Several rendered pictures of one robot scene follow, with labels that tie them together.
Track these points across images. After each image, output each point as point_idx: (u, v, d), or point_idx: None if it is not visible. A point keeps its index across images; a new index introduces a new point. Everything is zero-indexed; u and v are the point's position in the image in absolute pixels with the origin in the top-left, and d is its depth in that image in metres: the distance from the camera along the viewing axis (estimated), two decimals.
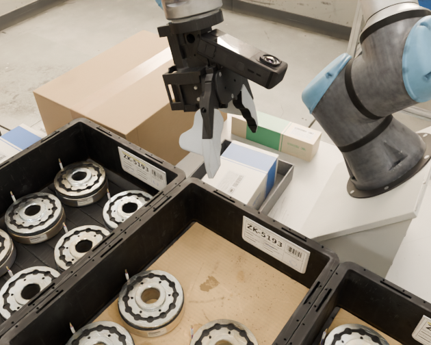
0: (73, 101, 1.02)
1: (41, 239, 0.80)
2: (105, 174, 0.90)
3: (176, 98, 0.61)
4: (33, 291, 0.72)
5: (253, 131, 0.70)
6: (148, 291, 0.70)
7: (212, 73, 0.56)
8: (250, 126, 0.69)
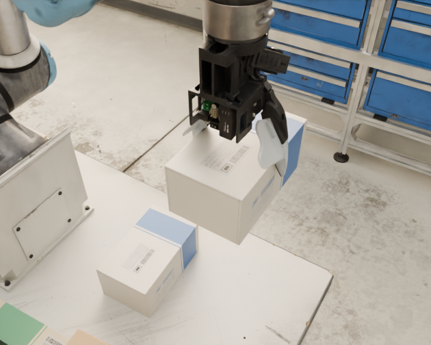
0: None
1: None
2: None
3: (233, 129, 0.53)
4: None
5: None
6: None
7: (266, 81, 0.54)
8: None
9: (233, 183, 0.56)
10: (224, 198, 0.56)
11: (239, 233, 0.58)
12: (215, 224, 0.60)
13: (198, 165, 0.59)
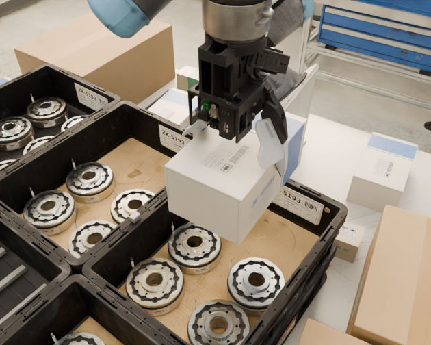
0: (44, 55, 1.31)
1: (15, 147, 1.09)
2: (66, 105, 1.19)
3: (233, 129, 0.53)
4: None
5: None
6: (88, 174, 0.99)
7: (265, 81, 0.54)
8: None
9: (233, 183, 0.56)
10: (223, 198, 0.56)
11: (239, 233, 0.58)
12: (215, 224, 0.60)
13: (198, 165, 0.59)
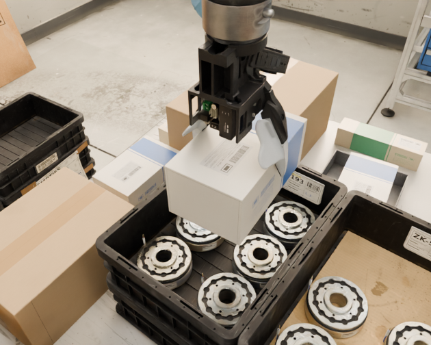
0: None
1: (211, 248, 0.86)
2: None
3: (233, 129, 0.53)
4: (223, 296, 0.78)
5: None
6: (332, 296, 0.77)
7: (265, 81, 0.54)
8: None
9: (233, 183, 0.56)
10: (224, 198, 0.56)
11: (239, 233, 0.59)
12: (215, 224, 0.60)
13: (198, 165, 0.59)
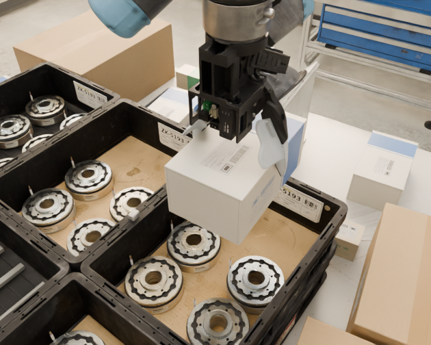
0: (44, 53, 1.30)
1: (14, 145, 1.09)
2: (65, 104, 1.19)
3: (233, 129, 0.53)
4: None
5: None
6: (87, 172, 0.99)
7: (266, 81, 0.54)
8: None
9: (233, 183, 0.56)
10: (224, 198, 0.56)
11: (239, 233, 0.59)
12: (215, 224, 0.60)
13: (198, 165, 0.59)
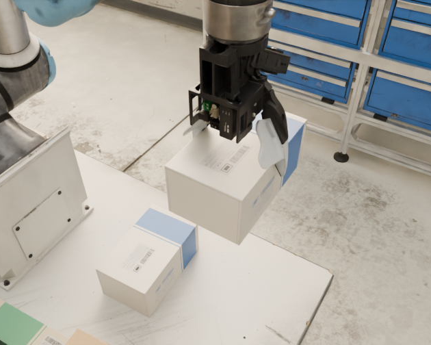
0: None
1: None
2: None
3: (234, 129, 0.53)
4: None
5: None
6: None
7: (266, 81, 0.54)
8: None
9: (233, 183, 0.56)
10: (224, 198, 0.56)
11: (239, 233, 0.59)
12: (215, 224, 0.60)
13: (198, 165, 0.59)
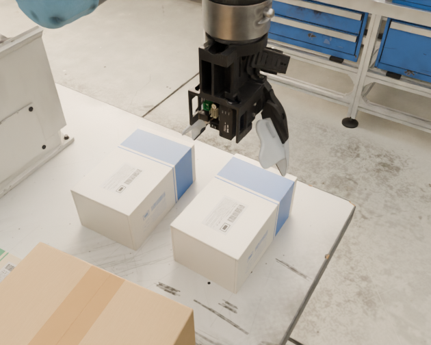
0: None
1: None
2: None
3: (233, 129, 0.53)
4: None
5: (197, 137, 0.66)
6: None
7: (266, 81, 0.54)
8: (200, 133, 0.65)
9: (230, 242, 0.64)
10: (222, 256, 0.64)
11: (235, 285, 0.67)
12: (215, 275, 0.68)
13: (200, 224, 0.67)
